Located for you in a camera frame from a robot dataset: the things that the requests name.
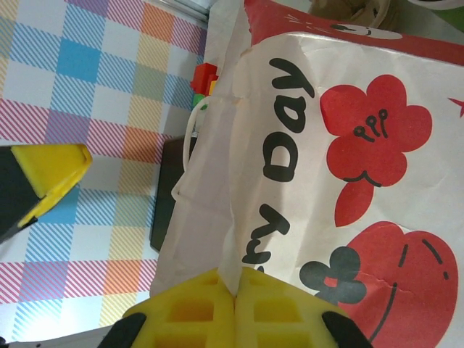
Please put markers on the large red block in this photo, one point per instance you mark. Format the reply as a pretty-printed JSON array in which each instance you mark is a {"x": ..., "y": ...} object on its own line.
[{"x": 206, "y": 69}]

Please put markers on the small red block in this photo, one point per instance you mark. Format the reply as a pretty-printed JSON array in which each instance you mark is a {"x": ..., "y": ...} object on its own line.
[{"x": 201, "y": 83}]

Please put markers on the yellow block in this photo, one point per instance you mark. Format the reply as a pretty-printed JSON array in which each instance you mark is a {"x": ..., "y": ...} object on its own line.
[{"x": 214, "y": 86}]

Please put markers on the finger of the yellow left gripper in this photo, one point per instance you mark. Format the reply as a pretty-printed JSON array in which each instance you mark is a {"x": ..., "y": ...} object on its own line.
[{"x": 54, "y": 163}]

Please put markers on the red and white paper bag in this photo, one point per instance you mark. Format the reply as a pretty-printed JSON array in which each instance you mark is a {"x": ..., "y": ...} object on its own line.
[{"x": 290, "y": 145}]

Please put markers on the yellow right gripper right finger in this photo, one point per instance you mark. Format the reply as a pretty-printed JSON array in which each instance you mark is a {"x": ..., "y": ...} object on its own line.
[{"x": 275, "y": 319}]

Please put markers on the black plastic cup lid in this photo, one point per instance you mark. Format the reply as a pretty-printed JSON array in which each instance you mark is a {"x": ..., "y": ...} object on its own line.
[{"x": 435, "y": 3}]

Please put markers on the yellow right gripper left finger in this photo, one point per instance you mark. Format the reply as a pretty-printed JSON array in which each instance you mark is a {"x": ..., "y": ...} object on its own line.
[{"x": 188, "y": 319}]

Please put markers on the brown cardboard cup carrier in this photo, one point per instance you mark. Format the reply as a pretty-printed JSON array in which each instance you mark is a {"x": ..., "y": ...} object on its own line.
[{"x": 348, "y": 9}]

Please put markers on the green block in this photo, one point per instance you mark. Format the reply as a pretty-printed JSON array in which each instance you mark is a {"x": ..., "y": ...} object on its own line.
[{"x": 199, "y": 99}]

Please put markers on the aluminium frame post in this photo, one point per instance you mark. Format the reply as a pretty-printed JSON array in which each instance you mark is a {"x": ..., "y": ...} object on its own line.
[{"x": 195, "y": 7}]

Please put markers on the black box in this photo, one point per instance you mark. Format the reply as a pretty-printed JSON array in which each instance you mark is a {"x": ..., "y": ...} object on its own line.
[{"x": 166, "y": 203}]

